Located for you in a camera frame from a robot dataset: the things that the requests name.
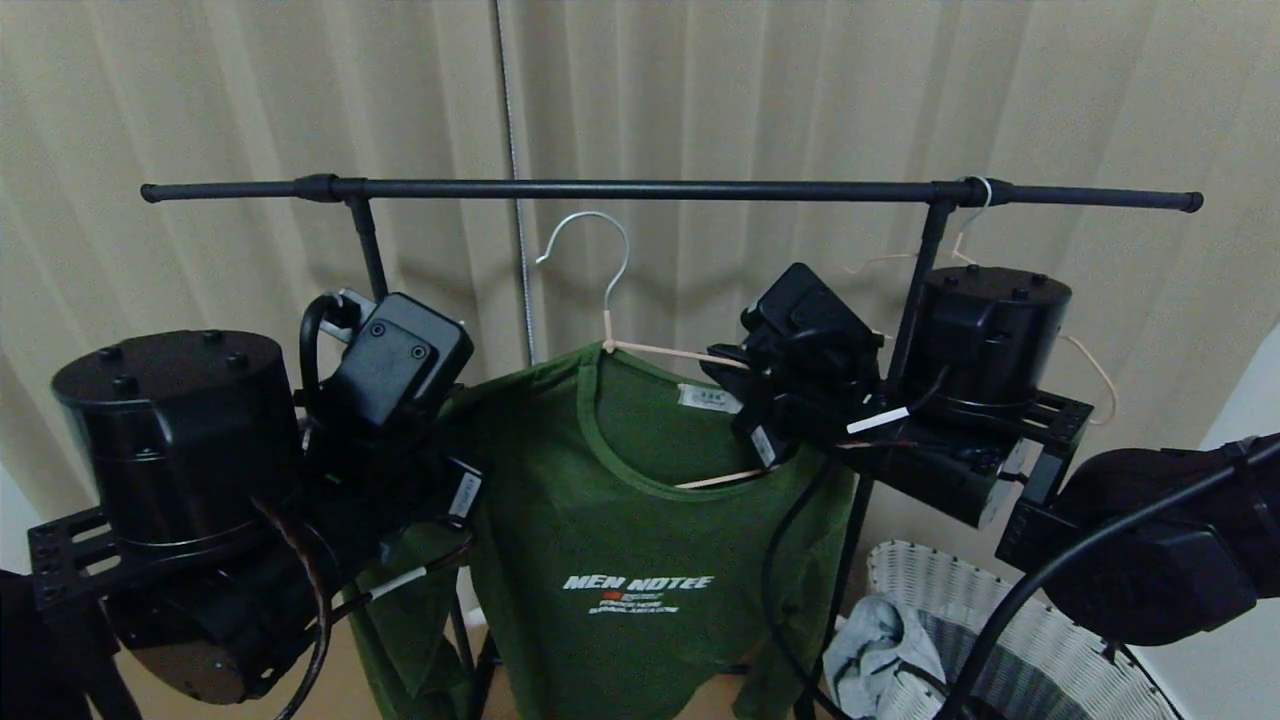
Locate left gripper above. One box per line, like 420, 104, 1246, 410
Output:
303, 438, 488, 593

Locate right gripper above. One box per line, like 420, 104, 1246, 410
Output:
728, 372, 909, 473

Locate green long-sleeved shirt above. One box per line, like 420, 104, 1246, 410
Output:
345, 345, 861, 720

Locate pink clothes hanger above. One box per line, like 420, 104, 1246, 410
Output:
840, 180, 1119, 426
535, 212, 776, 491

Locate black clothes rack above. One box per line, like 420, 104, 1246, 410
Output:
140, 175, 1204, 720

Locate white laundry basket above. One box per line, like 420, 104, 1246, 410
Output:
865, 540, 1183, 720

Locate pale grey garment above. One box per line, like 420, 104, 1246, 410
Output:
822, 595, 946, 716

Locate beige curtain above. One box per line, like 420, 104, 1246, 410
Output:
0, 0, 1280, 626

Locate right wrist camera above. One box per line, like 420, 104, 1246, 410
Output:
738, 262, 889, 401

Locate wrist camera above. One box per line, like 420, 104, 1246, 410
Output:
738, 262, 889, 401
300, 290, 476, 441

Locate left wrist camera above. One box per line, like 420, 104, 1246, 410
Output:
300, 290, 476, 441

